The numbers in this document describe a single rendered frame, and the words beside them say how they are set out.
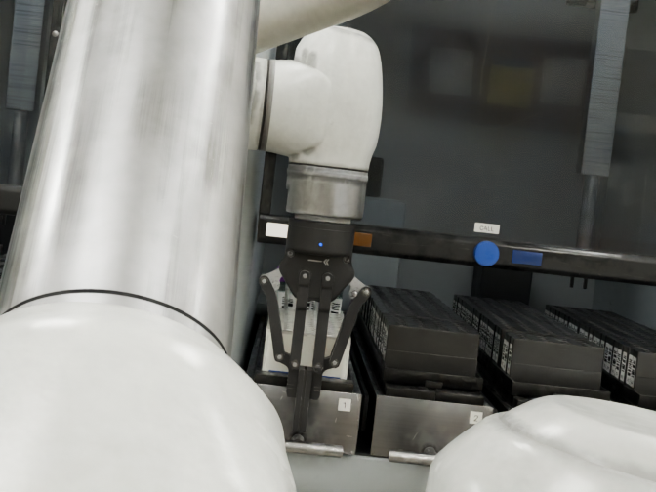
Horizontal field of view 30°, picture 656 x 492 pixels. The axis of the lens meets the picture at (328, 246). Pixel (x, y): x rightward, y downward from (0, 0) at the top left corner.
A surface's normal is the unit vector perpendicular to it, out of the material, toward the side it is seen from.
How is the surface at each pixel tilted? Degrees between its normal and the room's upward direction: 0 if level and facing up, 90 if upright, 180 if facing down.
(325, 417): 90
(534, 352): 90
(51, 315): 15
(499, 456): 43
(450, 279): 90
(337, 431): 90
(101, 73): 51
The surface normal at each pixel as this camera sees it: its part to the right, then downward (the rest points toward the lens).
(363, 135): 0.66, 0.21
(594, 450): -0.22, -0.76
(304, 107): 0.02, 0.10
